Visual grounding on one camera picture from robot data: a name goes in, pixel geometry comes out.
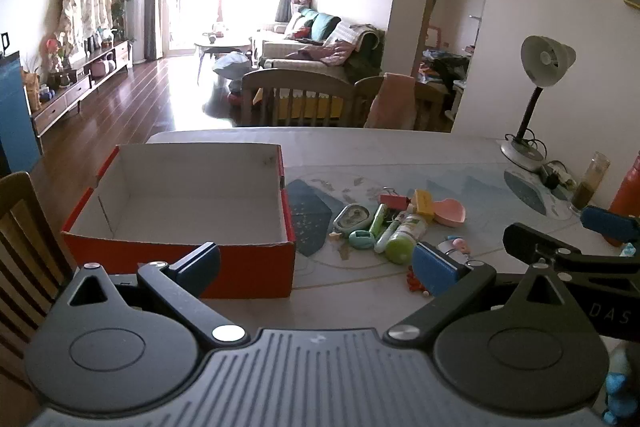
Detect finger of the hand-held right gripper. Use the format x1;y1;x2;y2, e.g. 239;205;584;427
504;223;640;289
581;205;640;249

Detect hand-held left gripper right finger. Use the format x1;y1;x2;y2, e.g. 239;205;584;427
384;242;596;350

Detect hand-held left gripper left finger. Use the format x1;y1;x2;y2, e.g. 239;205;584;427
50;243;249;350

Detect green cap bottle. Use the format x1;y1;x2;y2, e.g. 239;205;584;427
385;214;430;264

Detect pink heart bowl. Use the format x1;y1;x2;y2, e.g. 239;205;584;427
431;198;467;226

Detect red cardboard box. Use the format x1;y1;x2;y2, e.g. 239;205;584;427
61;143;297;299

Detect green tube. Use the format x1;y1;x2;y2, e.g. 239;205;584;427
369;203;396;235

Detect person's right hand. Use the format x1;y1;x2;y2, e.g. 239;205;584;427
606;352;640;425

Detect orange red toy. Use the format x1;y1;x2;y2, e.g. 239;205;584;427
405;264;431;295

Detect red bottle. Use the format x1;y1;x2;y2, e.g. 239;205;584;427
607;153;640;249

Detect glass bottle brown drink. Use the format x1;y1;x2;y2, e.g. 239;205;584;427
570;152;611;214

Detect white tube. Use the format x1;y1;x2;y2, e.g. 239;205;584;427
375;209;416;254

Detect white power strip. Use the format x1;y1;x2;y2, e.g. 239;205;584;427
540;161;580;190

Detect yellow box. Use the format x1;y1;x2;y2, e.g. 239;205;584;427
411;189;435;217

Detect small teal case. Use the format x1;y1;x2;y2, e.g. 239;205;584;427
348;229;376;251

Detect red small box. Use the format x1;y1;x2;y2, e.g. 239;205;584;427
378;193;413;211

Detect printed clear table mat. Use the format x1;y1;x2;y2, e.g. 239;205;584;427
282;164;583;303

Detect pink cloth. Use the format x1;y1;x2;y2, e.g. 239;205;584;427
364;73;417;130

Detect brown wooden dining chair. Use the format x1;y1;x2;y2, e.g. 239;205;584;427
354;76;451;131
0;172;76;408

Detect white desk lamp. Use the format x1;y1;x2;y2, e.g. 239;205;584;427
501;35;577;172

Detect grey bean bag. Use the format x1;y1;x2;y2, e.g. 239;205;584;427
212;52;251;80

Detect wooden TV cabinet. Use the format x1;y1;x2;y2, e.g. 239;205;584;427
30;39;135;138

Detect grey wooden dining chair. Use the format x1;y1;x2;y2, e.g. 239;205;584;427
241;69;357;128

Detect round coffee table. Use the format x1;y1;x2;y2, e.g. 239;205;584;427
194;32;251;58

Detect blue cabinet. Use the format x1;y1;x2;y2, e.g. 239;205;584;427
0;52;42;172

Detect beige sofa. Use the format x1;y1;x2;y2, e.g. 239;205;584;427
250;7;386;82

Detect red artificial flowers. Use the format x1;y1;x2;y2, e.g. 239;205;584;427
45;34;67;72

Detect white standing air conditioner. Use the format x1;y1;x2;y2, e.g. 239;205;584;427
124;0;162;62

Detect floral cloth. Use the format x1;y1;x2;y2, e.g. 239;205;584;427
59;0;113;42

